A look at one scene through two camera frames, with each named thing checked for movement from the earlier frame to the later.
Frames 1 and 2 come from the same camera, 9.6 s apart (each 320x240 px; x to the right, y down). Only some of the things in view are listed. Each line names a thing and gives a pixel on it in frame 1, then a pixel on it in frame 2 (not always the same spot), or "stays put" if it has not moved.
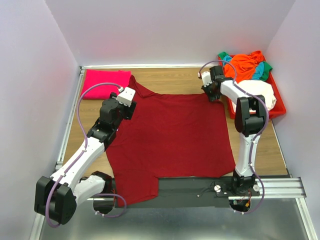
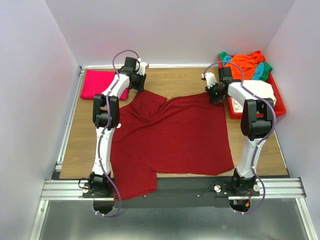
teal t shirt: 259,70 stays put
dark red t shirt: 168,135 stays put
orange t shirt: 245,65 stays put
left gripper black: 129,110 → 140,86
